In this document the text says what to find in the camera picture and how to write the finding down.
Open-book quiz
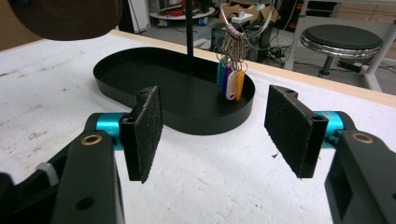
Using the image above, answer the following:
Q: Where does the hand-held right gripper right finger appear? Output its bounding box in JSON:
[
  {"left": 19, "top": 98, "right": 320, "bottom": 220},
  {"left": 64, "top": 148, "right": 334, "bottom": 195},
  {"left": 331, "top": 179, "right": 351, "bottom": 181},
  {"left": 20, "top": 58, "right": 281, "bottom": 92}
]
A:
[{"left": 264, "top": 84, "right": 345, "bottom": 179}]

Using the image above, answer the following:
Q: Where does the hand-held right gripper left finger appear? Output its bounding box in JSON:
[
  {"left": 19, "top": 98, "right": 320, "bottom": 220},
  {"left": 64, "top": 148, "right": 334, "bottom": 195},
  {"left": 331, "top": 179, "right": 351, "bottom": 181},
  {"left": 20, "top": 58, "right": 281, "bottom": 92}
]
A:
[{"left": 95, "top": 85, "right": 163, "bottom": 184}]

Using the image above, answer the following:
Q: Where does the black oval tray stand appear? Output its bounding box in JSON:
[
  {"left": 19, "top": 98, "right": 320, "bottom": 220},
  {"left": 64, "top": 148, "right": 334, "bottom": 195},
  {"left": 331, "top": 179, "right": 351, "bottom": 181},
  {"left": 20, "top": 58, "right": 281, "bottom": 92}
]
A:
[{"left": 92, "top": 0, "right": 256, "bottom": 136}]

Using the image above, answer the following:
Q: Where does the key ring with coloured tags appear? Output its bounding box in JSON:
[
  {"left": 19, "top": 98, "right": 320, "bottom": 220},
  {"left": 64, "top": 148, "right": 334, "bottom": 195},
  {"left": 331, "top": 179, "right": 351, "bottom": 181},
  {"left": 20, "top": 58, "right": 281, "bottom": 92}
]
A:
[{"left": 215, "top": 0, "right": 276, "bottom": 102}]

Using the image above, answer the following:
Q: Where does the brown belt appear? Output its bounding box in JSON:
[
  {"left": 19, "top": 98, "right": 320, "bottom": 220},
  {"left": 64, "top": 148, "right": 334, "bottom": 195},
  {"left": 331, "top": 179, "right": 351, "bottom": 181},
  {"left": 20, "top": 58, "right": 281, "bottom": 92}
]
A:
[{"left": 7, "top": 0, "right": 123, "bottom": 42}]

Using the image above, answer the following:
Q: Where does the black power strip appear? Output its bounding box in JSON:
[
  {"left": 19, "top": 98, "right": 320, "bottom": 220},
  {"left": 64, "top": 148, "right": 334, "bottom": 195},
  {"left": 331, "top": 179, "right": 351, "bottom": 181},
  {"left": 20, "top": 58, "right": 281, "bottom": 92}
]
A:
[{"left": 336, "top": 60, "right": 364, "bottom": 74}]

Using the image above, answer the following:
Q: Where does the black round stool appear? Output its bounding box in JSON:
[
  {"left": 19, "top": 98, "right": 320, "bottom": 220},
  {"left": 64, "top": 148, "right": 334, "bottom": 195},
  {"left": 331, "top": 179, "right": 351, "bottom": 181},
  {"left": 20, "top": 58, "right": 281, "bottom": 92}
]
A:
[{"left": 300, "top": 23, "right": 384, "bottom": 78}]

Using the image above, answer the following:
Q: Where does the black computer case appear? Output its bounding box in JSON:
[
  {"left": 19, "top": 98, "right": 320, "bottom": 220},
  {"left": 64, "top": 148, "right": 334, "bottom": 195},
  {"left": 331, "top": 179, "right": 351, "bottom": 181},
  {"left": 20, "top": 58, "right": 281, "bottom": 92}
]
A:
[{"left": 210, "top": 23, "right": 273, "bottom": 63}]

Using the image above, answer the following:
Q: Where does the white cabinet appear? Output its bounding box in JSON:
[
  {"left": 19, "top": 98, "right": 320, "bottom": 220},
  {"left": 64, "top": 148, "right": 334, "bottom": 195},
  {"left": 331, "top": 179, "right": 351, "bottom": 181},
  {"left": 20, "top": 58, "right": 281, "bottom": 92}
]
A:
[{"left": 126, "top": 0, "right": 151, "bottom": 35}]

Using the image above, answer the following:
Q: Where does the cardboard box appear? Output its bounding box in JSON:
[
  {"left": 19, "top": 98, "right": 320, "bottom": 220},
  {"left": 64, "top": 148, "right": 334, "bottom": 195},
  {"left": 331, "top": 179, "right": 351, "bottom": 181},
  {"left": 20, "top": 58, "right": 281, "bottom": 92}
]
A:
[{"left": 221, "top": 2, "right": 276, "bottom": 23}]

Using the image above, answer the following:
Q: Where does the white round table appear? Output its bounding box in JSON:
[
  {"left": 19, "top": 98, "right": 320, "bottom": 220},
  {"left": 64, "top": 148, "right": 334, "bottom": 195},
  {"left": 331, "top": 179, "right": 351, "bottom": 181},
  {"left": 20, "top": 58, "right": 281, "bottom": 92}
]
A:
[{"left": 148, "top": 5, "right": 217, "bottom": 21}]

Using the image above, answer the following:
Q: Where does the white power adapter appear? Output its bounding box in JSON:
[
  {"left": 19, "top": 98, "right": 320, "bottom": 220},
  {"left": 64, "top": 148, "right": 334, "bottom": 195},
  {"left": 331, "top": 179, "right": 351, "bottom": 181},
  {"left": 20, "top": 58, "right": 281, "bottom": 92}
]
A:
[{"left": 231, "top": 9, "right": 254, "bottom": 24}]

